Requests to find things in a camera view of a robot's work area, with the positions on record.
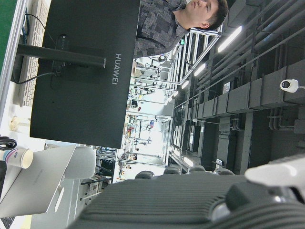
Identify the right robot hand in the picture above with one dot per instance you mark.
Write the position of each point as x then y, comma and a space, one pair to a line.
166, 205

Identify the cream small round object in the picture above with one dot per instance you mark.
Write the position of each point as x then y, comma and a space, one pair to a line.
14, 122

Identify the black computer monitor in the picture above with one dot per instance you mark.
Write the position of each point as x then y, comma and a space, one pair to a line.
95, 100

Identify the silver laptop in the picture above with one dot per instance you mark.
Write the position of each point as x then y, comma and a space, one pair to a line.
35, 183

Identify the white paper cup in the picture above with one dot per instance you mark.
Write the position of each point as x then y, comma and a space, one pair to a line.
16, 158

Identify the person in patterned shirt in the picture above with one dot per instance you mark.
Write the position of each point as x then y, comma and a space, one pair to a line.
157, 26

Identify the black monitor stand pole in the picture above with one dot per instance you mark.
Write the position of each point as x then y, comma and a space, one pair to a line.
59, 56

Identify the white computer keyboard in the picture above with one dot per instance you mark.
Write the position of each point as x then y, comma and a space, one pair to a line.
32, 78

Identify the green conveyor belt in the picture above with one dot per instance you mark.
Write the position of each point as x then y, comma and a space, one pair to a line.
6, 28

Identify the white security camera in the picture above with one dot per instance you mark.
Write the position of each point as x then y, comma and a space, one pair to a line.
289, 85

